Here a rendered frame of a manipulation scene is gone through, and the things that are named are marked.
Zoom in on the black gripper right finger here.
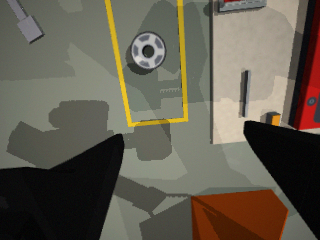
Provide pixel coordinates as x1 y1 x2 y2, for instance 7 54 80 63
243 120 320 240

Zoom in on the yellow rectangular outline on table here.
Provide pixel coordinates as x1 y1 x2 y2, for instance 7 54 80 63
105 0 188 127

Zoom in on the black and grey wheel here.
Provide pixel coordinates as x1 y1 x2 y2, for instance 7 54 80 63
130 31 166 70

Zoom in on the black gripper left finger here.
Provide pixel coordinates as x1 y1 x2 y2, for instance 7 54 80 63
0 134 125 240

